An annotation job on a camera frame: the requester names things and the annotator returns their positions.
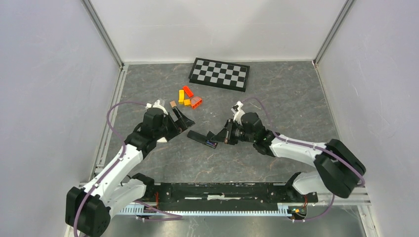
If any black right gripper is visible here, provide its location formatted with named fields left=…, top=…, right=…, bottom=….
left=212, top=119, right=255, bottom=146

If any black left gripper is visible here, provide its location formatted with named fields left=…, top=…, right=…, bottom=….
left=154, top=106, right=195, bottom=141

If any blue purple AAA battery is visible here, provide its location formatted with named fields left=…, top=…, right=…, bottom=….
left=206, top=141, right=217, bottom=148

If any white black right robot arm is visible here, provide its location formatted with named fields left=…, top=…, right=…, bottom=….
left=209, top=113, right=366, bottom=201

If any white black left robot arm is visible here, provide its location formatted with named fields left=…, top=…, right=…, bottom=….
left=65, top=104, right=195, bottom=237

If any orange toy block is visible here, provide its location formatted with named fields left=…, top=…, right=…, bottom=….
left=190, top=96, right=202, bottom=109

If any yellow toy block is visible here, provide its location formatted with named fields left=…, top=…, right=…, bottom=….
left=178, top=89, right=185, bottom=105

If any red toy block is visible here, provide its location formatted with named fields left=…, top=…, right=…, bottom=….
left=182, top=85, right=194, bottom=98

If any black white checkerboard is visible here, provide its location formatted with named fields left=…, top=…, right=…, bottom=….
left=188, top=58, right=250, bottom=92

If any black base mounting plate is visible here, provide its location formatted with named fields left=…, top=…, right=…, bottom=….
left=141, top=182, right=318, bottom=211

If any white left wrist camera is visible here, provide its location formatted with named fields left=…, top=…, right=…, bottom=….
left=145, top=99, right=168, bottom=115

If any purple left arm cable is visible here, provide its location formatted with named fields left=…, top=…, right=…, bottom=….
left=72, top=101, right=151, bottom=237

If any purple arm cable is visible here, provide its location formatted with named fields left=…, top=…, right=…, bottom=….
left=72, top=101, right=151, bottom=237
left=241, top=97, right=366, bottom=222

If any grey slotted cable duct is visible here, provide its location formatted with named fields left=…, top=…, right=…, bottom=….
left=117, top=203, right=292, bottom=217

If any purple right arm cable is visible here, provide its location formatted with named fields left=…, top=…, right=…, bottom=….
left=241, top=97, right=366, bottom=222

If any aluminium frame rail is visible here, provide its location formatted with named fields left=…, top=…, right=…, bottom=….
left=316, top=186, right=372, bottom=206

